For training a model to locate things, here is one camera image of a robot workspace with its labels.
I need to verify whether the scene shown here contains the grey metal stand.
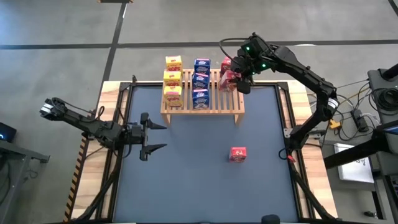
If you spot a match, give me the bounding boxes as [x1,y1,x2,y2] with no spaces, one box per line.
[0,139,50,224]

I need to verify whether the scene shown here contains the black device with blue light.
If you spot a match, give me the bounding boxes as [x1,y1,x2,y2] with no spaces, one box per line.
[0,121,17,143]

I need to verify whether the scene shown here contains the black coiled cable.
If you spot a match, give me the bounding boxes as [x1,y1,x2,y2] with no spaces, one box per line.
[371,88,398,112]

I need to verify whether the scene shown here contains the red cereal box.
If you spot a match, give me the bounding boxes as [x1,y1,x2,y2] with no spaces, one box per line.
[218,70,242,92]
[220,56,233,75]
[228,146,248,164]

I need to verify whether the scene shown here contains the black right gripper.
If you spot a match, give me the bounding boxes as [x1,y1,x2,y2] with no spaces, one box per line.
[231,32,277,95]

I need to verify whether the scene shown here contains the blue cereal box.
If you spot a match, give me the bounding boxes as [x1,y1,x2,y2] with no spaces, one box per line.
[192,88,210,110]
[191,72,211,91]
[193,58,211,75]

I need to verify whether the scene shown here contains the white paper sheet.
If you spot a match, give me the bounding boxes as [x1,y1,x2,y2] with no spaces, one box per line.
[334,143,375,184]

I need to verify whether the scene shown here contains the dark grey equipment desk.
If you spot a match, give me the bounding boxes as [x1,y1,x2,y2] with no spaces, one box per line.
[366,63,398,224]

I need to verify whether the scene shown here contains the wooden slatted shelf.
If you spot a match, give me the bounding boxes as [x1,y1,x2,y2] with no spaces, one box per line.
[160,68,246,127]

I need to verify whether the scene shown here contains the black power strip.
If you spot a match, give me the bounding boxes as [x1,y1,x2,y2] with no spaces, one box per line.
[351,108,370,133]

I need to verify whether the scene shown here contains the blue table mat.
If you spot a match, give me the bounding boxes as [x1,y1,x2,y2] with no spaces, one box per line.
[113,85,299,223]

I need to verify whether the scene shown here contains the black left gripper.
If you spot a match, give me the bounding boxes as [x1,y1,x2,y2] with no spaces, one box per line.
[127,112,168,162]

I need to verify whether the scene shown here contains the yellow Pops cereal box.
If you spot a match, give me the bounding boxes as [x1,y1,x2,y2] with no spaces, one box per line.
[163,85,183,108]
[165,55,183,72]
[163,70,183,87]

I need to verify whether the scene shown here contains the yellow black hazard tape strip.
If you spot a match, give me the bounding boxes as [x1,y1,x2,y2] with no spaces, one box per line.
[63,138,90,222]

